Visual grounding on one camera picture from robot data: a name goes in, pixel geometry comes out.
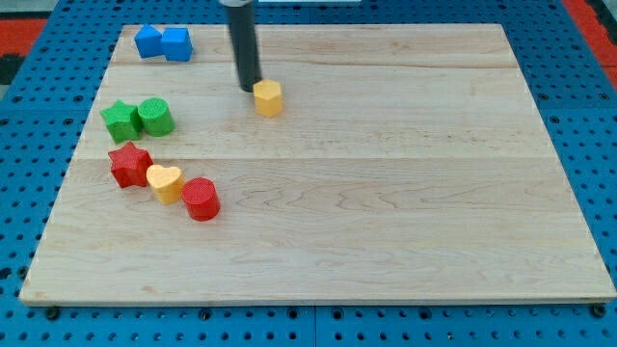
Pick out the yellow heart block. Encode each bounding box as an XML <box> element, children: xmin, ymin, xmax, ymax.
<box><xmin>146</xmin><ymin>165</ymin><xmax>185</xmax><ymax>204</ymax></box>

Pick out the blue cube block right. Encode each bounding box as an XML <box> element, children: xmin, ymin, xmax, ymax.
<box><xmin>161</xmin><ymin>27</ymin><xmax>193</xmax><ymax>62</ymax></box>

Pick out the blue block left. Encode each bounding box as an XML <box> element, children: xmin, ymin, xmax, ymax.
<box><xmin>134</xmin><ymin>24</ymin><xmax>163</xmax><ymax>59</ymax></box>

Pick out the light wooden board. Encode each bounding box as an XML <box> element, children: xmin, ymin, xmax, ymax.
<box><xmin>19</xmin><ymin>24</ymin><xmax>616</xmax><ymax>307</ymax></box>

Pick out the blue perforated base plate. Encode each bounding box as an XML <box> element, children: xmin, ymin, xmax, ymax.
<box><xmin>1</xmin><ymin>1</ymin><xmax>616</xmax><ymax>346</ymax></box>

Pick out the green star block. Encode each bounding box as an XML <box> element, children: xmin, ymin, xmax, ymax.
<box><xmin>100</xmin><ymin>100</ymin><xmax>143</xmax><ymax>144</ymax></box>

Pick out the red cylinder block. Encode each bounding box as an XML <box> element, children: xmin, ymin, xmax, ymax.
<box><xmin>181</xmin><ymin>177</ymin><xmax>221</xmax><ymax>222</ymax></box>

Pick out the yellow hexagon block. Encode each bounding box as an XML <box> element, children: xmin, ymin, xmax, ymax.
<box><xmin>253</xmin><ymin>79</ymin><xmax>283</xmax><ymax>118</ymax></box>

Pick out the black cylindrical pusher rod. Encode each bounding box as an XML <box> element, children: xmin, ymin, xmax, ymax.
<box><xmin>225</xmin><ymin>0</ymin><xmax>262</xmax><ymax>93</ymax></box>

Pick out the green cylinder block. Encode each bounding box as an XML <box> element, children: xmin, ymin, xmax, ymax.
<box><xmin>138</xmin><ymin>97</ymin><xmax>174</xmax><ymax>137</ymax></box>

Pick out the red star block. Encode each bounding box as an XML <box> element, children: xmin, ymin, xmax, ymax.
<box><xmin>108</xmin><ymin>142</ymin><xmax>153</xmax><ymax>188</ymax></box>

